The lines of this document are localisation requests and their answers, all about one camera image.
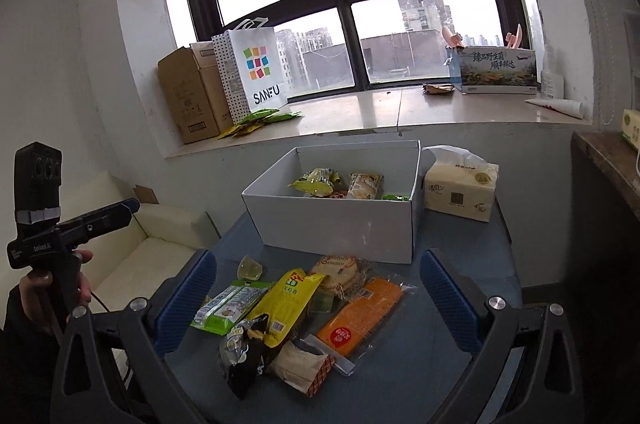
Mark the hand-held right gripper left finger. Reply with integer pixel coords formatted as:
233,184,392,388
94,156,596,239
50,248,218,424

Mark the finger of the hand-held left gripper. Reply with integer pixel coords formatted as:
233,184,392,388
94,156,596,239
59,198,141,246

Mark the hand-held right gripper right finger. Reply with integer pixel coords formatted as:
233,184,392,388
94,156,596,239
419,248,586,424

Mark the green and white snack packet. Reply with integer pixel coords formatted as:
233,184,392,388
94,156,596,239
190,280,273,336

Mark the clear jelly cup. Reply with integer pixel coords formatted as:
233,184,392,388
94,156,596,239
237,255,266,281

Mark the black snack packet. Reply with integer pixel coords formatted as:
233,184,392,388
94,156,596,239
217,314,273,400

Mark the orange snack packet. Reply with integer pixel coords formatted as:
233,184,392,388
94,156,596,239
315,276,417,377

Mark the yellow snack packet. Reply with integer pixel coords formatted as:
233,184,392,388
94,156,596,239
247,269,326,349

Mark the round biscuit packet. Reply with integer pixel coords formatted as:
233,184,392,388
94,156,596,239
311,255,373,300

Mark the small pale green packet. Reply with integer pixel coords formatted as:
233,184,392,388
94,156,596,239
310,291,337,316

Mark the beige bread packet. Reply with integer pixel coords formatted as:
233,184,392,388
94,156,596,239
267,339,337,399

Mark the white cardboard box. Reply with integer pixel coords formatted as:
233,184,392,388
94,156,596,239
241,140,422,265

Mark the person's left forearm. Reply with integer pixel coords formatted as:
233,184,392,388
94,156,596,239
0,284,68,424

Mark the person's left hand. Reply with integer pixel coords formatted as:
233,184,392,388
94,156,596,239
19,249,94,336

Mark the cream leather sofa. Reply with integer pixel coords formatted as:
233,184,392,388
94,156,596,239
55,171,221,385

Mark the beige tissue pack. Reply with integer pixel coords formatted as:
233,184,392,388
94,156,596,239
422,145,500,223

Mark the clear wrapped snack packet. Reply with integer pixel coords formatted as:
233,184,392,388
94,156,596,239
346,172,385,201

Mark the brown cardboard box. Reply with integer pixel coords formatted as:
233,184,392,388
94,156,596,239
158,43,233,145

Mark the yellow-green snack packet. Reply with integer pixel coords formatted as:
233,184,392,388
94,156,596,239
287,167,342,198

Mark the pile of green yellow sachets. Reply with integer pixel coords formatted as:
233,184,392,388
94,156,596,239
216,108,303,141

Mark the brown stone shelf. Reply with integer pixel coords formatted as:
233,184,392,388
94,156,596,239
570,130,640,225

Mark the white paper shopping bag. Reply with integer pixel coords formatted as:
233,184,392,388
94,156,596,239
211,18,288,125

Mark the white tube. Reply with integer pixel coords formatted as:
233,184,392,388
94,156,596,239
525,96,584,119

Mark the printed gift box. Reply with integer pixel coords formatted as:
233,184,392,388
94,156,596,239
446,45,541,95

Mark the yellow tissue box on shelf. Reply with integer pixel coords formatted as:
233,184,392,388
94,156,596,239
620,109,640,153

